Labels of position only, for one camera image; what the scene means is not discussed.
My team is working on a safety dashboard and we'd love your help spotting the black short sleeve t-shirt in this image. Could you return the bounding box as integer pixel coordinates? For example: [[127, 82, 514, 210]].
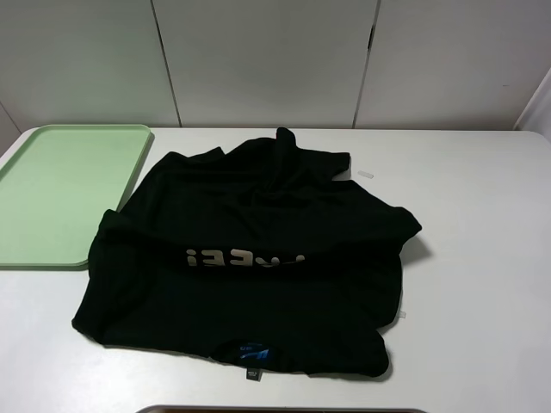
[[72, 127, 421, 378]]

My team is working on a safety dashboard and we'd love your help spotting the light green plastic tray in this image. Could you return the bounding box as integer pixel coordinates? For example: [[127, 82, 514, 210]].
[[1, 125, 153, 269]]

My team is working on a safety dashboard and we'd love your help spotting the clear tape piece far right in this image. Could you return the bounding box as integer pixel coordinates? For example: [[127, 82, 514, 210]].
[[357, 170, 374, 179]]

